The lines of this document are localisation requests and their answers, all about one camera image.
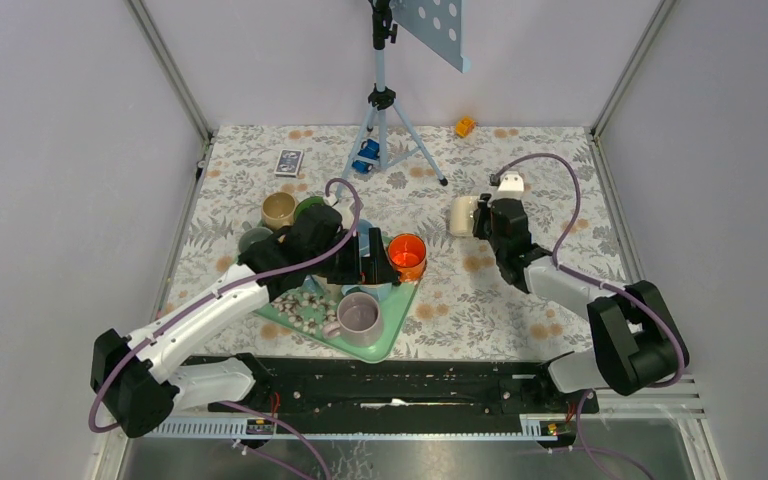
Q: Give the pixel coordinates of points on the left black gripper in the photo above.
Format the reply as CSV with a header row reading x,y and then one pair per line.
x,y
374,268

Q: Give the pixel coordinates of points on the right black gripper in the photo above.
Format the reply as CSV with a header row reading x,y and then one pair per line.
x,y
484,209

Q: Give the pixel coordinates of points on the orange mug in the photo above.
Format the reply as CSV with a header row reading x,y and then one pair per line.
x,y
408,256

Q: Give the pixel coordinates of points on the cream ribbed mug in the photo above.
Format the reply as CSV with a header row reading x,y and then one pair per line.
x,y
461,216

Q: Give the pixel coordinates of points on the light blue ribbed mug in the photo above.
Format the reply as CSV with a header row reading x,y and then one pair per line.
x,y
362,231

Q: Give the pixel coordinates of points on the lilac mug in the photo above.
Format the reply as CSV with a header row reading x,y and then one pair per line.
x,y
358,321

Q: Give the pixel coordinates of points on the cream mug green inside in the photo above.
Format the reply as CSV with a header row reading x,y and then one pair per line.
x,y
307,203

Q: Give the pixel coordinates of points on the beige mug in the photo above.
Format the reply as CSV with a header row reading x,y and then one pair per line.
x,y
277,210

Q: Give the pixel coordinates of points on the grey blue mug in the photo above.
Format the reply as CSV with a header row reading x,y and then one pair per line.
x,y
252,236

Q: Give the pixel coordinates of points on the light blue faceted mug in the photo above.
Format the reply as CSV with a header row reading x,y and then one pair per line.
x,y
379,292

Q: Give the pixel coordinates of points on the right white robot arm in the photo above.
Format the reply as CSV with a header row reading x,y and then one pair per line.
x,y
635,342

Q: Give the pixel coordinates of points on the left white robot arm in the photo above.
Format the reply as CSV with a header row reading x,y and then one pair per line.
x,y
141,377

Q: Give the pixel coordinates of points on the green floral tray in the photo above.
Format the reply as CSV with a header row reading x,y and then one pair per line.
x,y
306,309

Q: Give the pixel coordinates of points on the floral tablecloth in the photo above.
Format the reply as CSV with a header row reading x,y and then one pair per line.
x,y
462,308

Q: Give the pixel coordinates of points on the orange toy block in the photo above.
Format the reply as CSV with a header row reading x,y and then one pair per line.
x,y
465,126

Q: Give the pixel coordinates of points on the blue toy car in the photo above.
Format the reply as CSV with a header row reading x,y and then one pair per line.
x,y
367,156

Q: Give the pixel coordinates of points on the playing card deck box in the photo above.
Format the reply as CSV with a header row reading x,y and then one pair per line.
x,y
289,163

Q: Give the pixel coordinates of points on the blue tripod stand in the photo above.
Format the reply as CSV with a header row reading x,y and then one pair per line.
x,y
381,100

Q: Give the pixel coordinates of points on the perforated blue calibration plate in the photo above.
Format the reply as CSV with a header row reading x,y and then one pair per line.
x,y
438,24

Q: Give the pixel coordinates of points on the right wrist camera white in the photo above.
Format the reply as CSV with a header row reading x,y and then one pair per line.
x,y
511,186

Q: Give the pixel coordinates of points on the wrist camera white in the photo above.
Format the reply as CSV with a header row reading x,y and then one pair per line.
x,y
343,207
511,186

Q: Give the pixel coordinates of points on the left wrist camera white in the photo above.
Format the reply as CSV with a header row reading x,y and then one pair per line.
x,y
343,207

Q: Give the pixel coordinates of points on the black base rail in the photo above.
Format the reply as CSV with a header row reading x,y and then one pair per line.
x,y
340,396

